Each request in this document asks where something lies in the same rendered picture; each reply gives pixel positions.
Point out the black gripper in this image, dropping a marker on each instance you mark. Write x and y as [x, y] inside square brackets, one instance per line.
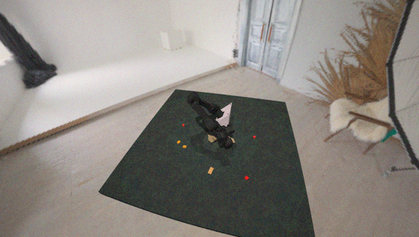
[229, 141]

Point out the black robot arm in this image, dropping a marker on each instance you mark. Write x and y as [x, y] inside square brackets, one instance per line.
[195, 101]

